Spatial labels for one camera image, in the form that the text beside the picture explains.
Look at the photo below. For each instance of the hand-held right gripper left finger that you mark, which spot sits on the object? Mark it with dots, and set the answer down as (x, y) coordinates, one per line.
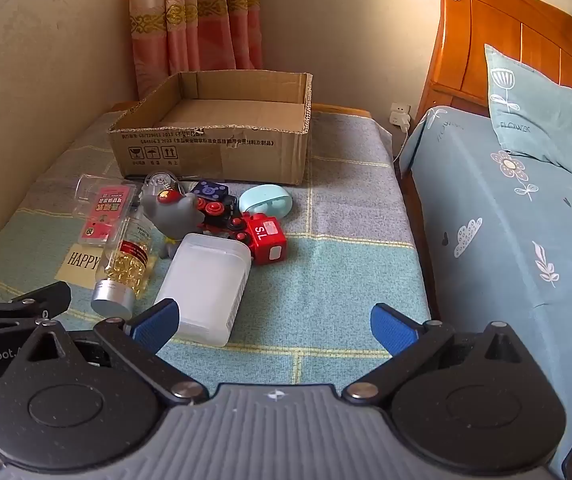
(155, 324)

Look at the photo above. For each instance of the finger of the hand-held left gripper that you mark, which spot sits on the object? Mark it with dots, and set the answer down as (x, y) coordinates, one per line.
(26, 301)

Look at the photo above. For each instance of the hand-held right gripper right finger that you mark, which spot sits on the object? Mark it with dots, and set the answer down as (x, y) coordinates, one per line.
(389, 327)

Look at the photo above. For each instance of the white plastic container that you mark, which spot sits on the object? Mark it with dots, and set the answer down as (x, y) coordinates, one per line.
(206, 285)

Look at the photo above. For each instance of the clear bottle of yellow capsules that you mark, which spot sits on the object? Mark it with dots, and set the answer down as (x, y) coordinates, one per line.
(126, 265)

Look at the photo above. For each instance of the grey plush toy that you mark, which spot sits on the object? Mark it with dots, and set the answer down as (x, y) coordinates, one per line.
(171, 217)

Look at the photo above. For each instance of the cardboard box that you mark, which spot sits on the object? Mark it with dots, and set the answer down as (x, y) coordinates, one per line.
(216, 155)

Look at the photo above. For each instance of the plaid table cloth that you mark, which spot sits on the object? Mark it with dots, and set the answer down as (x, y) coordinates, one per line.
(341, 240)

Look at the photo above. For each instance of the pink card case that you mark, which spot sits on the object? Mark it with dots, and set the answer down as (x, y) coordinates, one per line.
(108, 215)

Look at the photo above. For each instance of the bed with blue floral sheet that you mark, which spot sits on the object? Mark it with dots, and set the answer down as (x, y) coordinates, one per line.
(490, 240)

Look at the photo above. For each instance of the clear correction tape dispenser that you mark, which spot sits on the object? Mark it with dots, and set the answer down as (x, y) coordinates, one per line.
(160, 181)

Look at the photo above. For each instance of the black device with white buttons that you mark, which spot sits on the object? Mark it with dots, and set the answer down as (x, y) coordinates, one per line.
(211, 191)

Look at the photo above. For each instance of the light blue egg-shaped case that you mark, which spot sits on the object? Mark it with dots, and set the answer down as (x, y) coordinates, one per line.
(266, 201)

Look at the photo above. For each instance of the white charger plug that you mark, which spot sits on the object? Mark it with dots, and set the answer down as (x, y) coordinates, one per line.
(404, 122)

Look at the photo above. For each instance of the blue floral pillow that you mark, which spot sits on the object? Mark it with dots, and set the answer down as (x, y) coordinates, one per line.
(530, 105)

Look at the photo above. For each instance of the pink patterned curtain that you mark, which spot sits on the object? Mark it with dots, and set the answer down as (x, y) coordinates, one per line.
(191, 20)

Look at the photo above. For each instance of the wooden bed headboard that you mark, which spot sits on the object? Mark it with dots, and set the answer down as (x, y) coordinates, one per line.
(515, 20)

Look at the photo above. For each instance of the white wall socket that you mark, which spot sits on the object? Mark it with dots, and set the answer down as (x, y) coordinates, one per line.
(396, 110)

